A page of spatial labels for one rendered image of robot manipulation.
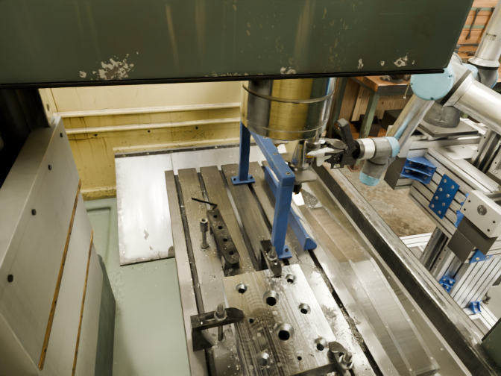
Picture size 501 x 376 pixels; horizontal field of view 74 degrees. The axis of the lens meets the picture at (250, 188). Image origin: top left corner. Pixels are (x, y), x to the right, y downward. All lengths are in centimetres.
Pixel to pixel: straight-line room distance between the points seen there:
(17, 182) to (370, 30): 57
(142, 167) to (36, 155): 106
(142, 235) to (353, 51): 127
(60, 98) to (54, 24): 127
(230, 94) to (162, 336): 109
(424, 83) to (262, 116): 68
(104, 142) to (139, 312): 82
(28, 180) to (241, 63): 39
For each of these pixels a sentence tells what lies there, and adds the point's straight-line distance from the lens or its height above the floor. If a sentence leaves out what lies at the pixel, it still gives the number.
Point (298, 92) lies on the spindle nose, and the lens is 52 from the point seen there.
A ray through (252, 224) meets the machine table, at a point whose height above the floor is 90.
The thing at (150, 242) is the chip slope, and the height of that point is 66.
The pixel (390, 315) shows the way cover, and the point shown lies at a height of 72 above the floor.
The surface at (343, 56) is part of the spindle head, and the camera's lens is 48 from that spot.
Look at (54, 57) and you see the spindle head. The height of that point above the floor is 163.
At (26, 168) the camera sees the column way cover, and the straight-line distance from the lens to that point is 68.
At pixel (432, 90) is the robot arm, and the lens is 113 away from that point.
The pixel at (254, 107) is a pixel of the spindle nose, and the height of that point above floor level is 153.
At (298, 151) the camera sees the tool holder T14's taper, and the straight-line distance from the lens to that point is 97.
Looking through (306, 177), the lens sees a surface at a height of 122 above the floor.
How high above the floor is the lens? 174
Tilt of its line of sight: 36 degrees down
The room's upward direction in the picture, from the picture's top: 4 degrees clockwise
